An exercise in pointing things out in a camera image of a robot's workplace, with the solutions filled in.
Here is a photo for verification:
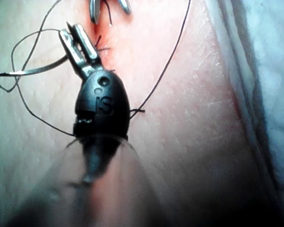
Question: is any left arm needle driver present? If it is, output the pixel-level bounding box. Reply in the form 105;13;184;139
73;70;131;140

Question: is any left arm needle driver jaw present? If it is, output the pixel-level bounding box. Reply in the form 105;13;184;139
72;23;104;71
59;29;95;78

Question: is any black thread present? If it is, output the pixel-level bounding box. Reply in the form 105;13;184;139
0;0;192;137

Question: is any right arm needle driver jaw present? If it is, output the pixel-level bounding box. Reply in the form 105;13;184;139
117;0;133;15
89;0;101;24

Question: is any tissue pad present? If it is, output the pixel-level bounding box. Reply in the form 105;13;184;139
0;0;275;227

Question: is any blue-green cloth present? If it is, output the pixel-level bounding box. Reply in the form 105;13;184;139
227;0;284;204

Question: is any curved steel needle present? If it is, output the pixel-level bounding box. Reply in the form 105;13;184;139
0;20;74;78

